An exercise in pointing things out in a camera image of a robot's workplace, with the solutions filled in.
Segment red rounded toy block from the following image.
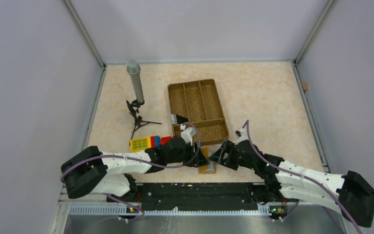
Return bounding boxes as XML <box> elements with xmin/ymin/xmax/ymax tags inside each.
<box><xmin>160</xmin><ymin>136</ymin><xmax>172</xmax><ymax>145</ymax></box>

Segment yellow green window block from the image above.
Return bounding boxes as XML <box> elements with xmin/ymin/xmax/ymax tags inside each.
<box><xmin>130</xmin><ymin>137</ymin><xmax>151</xmax><ymax>153</ymax></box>

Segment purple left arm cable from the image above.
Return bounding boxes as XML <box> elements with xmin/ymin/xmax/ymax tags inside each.
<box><xmin>59</xmin><ymin>122</ymin><xmax>202</xmax><ymax>223</ymax></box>

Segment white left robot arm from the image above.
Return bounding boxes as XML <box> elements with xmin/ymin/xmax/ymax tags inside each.
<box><xmin>60</xmin><ymin>126</ymin><xmax>208</xmax><ymax>202</ymax></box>

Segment small brown corner object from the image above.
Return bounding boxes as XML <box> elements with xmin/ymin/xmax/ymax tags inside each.
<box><xmin>301</xmin><ymin>82</ymin><xmax>308</xmax><ymax>92</ymax></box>

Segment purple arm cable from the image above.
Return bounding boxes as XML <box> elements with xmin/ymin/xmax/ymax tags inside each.
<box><xmin>59</xmin><ymin>122</ymin><xmax>202</xmax><ymax>223</ymax></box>
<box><xmin>241</xmin><ymin>120</ymin><xmax>365</xmax><ymax>234</ymax></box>

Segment yellow leather card holder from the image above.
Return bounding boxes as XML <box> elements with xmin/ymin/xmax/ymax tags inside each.
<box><xmin>198</xmin><ymin>146</ymin><xmax>217</xmax><ymax>175</ymax></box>

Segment grey microphone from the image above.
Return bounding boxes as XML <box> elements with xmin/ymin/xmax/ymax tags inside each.
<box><xmin>127</xmin><ymin>59</ymin><xmax>145</xmax><ymax>105</ymax></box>

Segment stack of black cards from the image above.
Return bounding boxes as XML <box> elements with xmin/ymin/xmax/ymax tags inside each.
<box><xmin>170</xmin><ymin>114</ymin><xmax>189</xmax><ymax>125</ymax></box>

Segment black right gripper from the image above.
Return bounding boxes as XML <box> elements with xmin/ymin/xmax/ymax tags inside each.
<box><xmin>208</xmin><ymin>139</ymin><xmax>256</xmax><ymax>171</ymax></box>

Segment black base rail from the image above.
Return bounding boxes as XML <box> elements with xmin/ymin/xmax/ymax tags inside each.
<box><xmin>122</xmin><ymin>183</ymin><xmax>285</xmax><ymax>211</ymax></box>

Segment woven wicker divided tray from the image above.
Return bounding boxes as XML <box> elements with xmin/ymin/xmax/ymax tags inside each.
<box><xmin>168</xmin><ymin>79</ymin><xmax>229</xmax><ymax>146</ymax></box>

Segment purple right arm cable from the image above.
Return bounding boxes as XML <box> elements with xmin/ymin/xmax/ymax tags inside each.
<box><xmin>241</xmin><ymin>120</ymin><xmax>365</xmax><ymax>234</ymax></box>

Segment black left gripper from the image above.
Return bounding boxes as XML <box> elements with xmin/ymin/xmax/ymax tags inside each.
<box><xmin>167</xmin><ymin>141</ymin><xmax>209</xmax><ymax>167</ymax></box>

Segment blue toy block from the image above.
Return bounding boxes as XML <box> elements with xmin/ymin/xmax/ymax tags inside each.
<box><xmin>154</xmin><ymin>135</ymin><xmax>161</xmax><ymax>147</ymax></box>

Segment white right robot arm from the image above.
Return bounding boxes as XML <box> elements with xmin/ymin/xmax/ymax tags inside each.
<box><xmin>209</xmin><ymin>129</ymin><xmax>374</xmax><ymax>228</ymax></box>

